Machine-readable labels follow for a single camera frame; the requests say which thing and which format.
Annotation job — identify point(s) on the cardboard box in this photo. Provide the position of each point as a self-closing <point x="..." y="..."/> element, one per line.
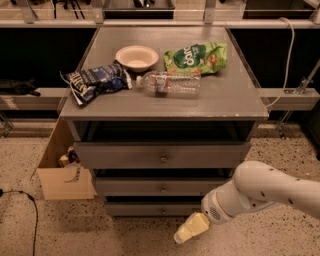
<point x="61" y="177"/>

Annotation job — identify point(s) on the clear plastic water bottle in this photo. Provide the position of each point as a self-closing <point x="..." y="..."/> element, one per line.
<point x="170" y="84"/>

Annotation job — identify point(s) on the green snack bag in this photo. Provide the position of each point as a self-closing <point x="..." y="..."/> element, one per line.
<point x="206" y="58"/>

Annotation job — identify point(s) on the grey top drawer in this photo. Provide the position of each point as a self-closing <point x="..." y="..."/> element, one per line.
<point x="103" y="155"/>

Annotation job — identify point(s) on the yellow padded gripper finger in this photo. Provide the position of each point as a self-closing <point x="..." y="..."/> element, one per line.
<point x="194" y="225"/>

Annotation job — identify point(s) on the grey wooden drawer cabinet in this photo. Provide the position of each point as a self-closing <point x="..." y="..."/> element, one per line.
<point x="227" y="109"/>

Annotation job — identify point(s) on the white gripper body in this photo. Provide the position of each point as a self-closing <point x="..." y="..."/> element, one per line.
<point x="212" y="206"/>

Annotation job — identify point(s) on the grey middle drawer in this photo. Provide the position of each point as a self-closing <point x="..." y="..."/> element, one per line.
<point x="116" y="186"/>

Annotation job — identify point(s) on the grey drawer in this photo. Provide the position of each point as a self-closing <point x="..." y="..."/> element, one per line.
<point x="148" y="209"/>
<point x="116" y="186"/>
<point x="103" y="155"/>

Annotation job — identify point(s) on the blue chip bag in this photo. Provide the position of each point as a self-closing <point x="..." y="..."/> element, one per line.
<point x="87" y="84"/>

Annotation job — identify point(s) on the metal frame rail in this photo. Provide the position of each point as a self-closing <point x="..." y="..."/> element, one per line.
<point x="242" y="24"/>

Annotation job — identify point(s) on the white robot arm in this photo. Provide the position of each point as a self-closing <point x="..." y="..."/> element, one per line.
<point x="254" y="186"/>

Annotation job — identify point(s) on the grey bottom drawer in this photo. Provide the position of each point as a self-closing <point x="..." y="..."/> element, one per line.
<point x="148" y="209"/>

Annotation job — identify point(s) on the black object on ledge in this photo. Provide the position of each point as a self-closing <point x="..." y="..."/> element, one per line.
<point x="16" y="87"/>

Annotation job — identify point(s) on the white paper bowl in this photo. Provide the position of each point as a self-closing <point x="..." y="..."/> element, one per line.
<point x="137" y="58"/>

